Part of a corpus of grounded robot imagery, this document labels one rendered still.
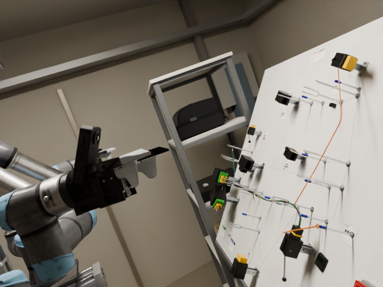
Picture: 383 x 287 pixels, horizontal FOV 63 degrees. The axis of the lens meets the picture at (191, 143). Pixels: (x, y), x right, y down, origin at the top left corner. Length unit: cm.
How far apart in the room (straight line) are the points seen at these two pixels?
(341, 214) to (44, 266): 75
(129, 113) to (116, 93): 24
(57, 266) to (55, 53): 272
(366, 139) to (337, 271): 36
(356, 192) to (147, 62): 270
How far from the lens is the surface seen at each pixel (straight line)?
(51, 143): 315
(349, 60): 102
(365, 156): 96
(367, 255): 89
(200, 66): 183
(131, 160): 53
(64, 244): 72
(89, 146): 61
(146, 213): 327
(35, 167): 147
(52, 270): 71
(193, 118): 187
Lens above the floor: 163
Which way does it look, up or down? 6 degrees down
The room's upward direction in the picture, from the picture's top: 21 degrees counter-clockwise
